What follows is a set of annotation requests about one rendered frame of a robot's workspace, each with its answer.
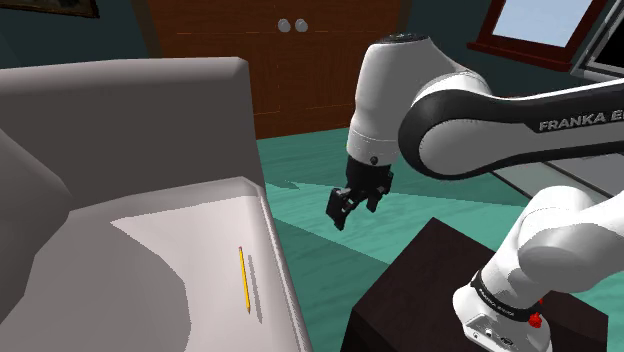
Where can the grey framed black screen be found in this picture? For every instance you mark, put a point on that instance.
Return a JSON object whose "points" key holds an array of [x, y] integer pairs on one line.
{"points": [[602, 53]]}

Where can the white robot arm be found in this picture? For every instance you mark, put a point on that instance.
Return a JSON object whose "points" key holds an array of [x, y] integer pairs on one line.
{"points": [[390, 88]]}

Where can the red framed window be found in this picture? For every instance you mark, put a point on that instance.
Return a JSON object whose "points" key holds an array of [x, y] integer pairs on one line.
{"points": [[536, 22]]}

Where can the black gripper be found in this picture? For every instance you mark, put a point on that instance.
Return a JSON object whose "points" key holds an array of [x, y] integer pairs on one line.
{"points": [[366, 176]]}

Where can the yellow pencil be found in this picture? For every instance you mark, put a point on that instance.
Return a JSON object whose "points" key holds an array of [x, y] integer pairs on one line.
{"points": [[244, 280]]}

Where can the grey sofa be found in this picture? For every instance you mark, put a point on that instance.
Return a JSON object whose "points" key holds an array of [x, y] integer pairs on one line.
{"points": [[122, 126]]}

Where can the dark robot stand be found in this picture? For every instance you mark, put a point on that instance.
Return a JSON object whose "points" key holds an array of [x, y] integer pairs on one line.
{"points": [[414, 292]]}

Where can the dark framed wall picture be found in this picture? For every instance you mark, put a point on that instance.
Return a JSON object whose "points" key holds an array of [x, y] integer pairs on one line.
{"points": [[53, 6]]}

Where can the brown wooden wardrobe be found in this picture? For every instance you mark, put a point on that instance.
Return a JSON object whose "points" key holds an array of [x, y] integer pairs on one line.
{"points": [[302, 83]]}

